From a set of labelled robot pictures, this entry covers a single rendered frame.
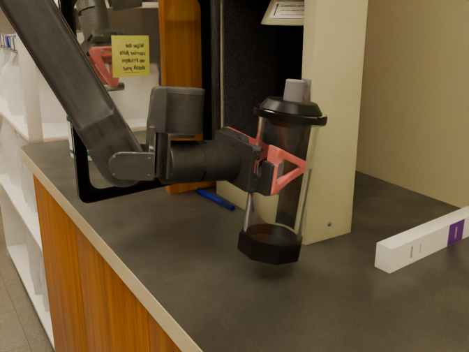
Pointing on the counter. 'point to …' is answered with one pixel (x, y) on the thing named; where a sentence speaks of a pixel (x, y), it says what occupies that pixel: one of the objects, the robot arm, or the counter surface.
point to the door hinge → (216, 66)
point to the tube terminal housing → (345, 149)
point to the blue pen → (216, 199)
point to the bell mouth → (285, 13)
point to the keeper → (307, 89)
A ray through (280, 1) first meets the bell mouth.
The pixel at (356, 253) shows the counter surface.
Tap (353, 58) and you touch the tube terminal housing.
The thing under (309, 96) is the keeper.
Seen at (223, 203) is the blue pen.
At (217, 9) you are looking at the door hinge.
